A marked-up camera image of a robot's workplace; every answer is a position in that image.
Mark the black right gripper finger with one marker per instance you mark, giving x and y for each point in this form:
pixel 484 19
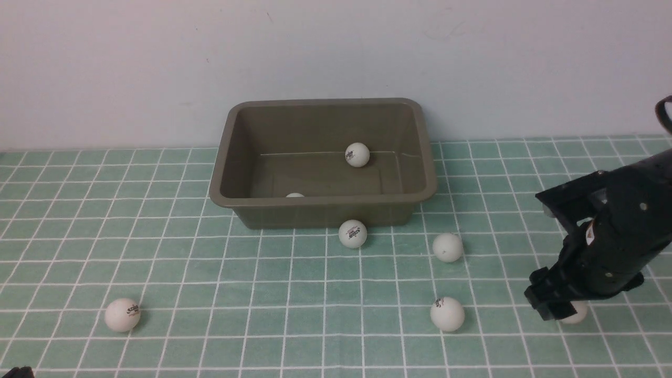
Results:
pixel 549 305

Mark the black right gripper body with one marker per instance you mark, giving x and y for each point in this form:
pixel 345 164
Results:
pixel 601 258

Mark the white logo ball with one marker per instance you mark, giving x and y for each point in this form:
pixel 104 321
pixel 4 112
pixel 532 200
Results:
pixel 447 314

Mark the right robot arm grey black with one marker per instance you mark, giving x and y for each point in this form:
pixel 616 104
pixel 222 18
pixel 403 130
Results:
pixel 638 189

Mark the white ball by bin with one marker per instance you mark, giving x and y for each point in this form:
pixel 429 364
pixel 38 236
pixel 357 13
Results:
pixel 353 233

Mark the olive plastic storage bin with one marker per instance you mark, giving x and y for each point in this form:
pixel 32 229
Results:
pixel 271 148

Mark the green checkered table mat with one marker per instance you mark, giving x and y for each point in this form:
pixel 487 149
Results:
pixel 83 228

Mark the black object bottom left corner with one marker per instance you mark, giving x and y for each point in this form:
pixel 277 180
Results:
pixel 20 372

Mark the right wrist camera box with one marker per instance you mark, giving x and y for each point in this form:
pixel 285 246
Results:
pixel 574 201

